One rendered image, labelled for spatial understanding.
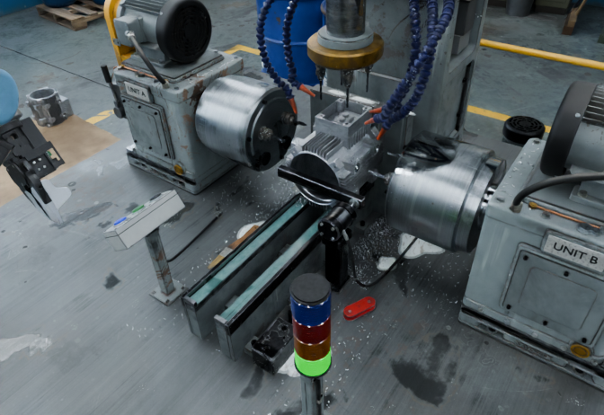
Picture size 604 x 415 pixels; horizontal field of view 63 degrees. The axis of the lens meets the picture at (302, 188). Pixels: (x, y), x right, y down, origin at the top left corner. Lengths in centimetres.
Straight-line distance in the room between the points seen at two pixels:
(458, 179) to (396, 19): 48
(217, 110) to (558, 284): 92
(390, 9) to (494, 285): 72
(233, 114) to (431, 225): 60
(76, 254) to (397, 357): 91
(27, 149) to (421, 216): 82
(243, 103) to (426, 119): 50
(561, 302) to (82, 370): 101
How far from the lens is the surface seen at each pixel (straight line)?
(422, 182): 110
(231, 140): 136
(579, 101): 98
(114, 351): 126
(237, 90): 139
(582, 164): 101
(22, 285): 151
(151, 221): 114
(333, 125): 125
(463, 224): 110
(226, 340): 113
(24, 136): 111
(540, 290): 109
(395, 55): 138
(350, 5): 114
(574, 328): 114
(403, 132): 130
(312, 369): 85
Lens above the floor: 177
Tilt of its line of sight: 38 degrees down
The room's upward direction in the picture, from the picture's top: 2 degrees counter-clockwise
